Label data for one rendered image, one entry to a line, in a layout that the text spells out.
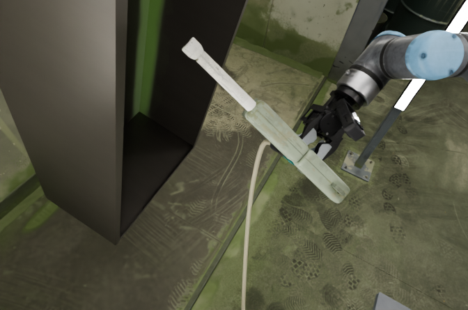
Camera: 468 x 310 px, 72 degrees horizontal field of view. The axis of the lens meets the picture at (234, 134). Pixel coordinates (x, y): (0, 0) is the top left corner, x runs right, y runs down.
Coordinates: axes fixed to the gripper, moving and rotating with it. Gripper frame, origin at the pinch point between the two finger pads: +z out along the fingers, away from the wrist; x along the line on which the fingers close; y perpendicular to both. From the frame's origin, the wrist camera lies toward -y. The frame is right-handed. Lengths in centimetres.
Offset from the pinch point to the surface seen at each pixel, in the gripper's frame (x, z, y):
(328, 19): -45, -117, 172
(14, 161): 54, 90, 127
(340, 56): -77, -107, 177
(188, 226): -38, 59, 103
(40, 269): 11, 116, 98
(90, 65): 45.6, 12.3, -3.0
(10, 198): 43, 106, 122
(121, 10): 46.4, 2.8, -13.6
